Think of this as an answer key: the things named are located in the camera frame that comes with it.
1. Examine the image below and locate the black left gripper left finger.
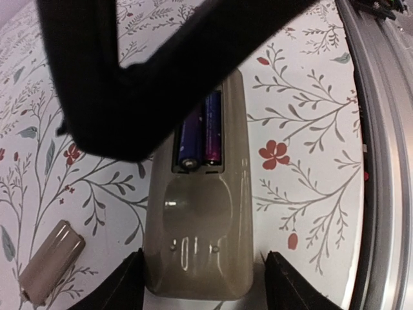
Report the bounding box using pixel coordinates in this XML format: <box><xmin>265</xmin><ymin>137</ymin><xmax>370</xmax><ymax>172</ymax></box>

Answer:
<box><xmin>70</xmin><ymin>249</ymin><xmax>145</xmax><ymax>310</ymax></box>

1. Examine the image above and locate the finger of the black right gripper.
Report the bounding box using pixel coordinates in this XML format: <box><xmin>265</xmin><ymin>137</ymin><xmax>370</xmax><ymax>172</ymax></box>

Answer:
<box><xmin>37</xmin><ymin>1</ymin><xmax>311</xmax><ymax>161</ymax></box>

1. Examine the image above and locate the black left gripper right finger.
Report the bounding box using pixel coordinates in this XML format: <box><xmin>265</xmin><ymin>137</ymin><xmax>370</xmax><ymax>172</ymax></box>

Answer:
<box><xmin>265</xmin><ymin>251</ymin><xmax>341</xmax><ymax>310</ymax></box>

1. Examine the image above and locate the grey remote battery cover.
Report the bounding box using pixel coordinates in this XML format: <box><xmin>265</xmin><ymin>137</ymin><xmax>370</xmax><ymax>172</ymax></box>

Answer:
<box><xmin>19</xmin><ymin>220</ymin><xmax>86</xmax><ymax>306</ymax></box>

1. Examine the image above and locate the white air conditioner remote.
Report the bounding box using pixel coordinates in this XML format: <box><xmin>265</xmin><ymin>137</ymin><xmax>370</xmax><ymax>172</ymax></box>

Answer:
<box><xmin>143</xmin><ymin>70</ymin><xmax>254</xmax><ymax>300</ymax></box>

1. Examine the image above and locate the black battery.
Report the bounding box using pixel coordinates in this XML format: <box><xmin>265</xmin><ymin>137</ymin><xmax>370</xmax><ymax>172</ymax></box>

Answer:
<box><xmin>203</xmin><ymin>90</ymin><xmax>222</xmax><ymax>165</ymax></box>

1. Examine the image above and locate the floral patterned table mat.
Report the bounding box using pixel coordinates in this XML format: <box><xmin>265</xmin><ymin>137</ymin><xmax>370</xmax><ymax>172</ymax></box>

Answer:
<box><xmin>1</xmin><ymin>1</ymin><xmax>365</xmax><ymax>309</ymax></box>

